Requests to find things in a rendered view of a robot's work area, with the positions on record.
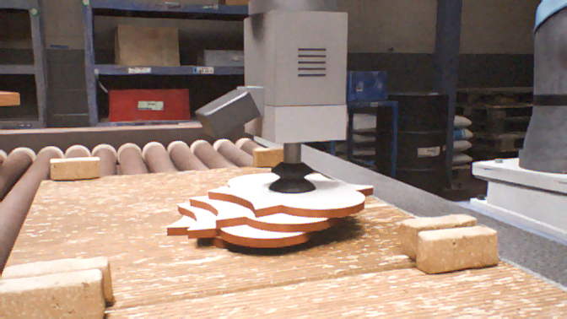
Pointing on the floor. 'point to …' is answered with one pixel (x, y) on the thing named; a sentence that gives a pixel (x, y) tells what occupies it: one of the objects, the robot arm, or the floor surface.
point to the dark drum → (415, 139)
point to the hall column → (448, 72)
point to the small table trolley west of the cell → (391, 129)
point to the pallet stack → (495, 121)
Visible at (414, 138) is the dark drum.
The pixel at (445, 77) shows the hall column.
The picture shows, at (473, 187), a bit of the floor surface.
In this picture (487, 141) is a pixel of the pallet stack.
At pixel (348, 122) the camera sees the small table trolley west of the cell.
